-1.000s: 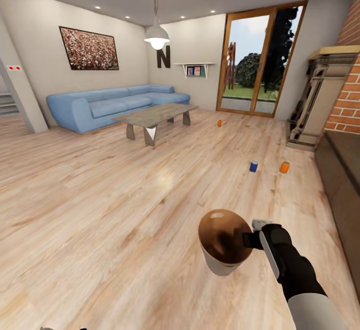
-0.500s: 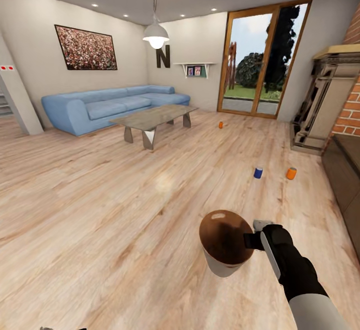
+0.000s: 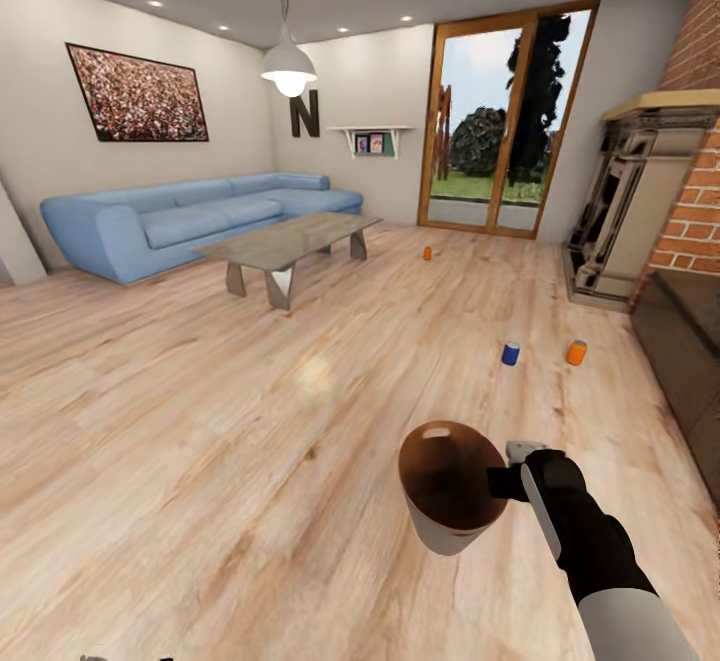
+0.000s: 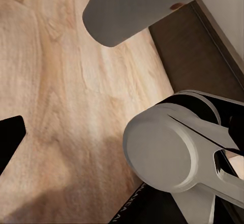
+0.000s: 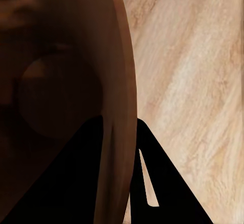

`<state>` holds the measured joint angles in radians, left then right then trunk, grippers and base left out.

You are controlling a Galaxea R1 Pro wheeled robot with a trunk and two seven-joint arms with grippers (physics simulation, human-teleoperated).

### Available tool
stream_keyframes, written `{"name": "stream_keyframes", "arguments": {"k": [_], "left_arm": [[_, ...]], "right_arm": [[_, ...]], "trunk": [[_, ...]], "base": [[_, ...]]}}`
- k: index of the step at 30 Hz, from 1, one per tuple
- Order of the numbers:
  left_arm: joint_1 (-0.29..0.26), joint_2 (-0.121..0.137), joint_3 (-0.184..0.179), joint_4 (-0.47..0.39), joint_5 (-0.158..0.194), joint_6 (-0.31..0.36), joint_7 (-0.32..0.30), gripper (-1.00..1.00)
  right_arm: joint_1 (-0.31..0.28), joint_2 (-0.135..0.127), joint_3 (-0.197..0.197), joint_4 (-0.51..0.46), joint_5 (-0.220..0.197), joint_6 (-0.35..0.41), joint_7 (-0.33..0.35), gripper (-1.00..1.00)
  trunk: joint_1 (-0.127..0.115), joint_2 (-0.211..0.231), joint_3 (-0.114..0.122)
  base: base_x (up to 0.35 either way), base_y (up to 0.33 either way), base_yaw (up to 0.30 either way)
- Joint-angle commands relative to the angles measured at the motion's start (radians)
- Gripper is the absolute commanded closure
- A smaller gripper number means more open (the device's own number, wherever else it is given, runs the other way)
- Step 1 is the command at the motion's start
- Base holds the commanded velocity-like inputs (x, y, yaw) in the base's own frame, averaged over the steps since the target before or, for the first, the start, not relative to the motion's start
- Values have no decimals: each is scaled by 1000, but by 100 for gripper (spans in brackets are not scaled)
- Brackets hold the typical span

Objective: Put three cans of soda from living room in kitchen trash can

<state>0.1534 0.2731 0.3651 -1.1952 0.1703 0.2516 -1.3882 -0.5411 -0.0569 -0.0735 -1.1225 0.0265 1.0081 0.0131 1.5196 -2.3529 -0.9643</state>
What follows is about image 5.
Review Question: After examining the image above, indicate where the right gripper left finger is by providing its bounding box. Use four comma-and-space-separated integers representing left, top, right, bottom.
0, 115, 103, 224

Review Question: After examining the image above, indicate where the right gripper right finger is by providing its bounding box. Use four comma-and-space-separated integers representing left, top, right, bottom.
130, 118, 213, 224

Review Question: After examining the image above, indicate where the trash can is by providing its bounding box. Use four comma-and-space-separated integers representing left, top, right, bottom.
0, 0, 137, 224

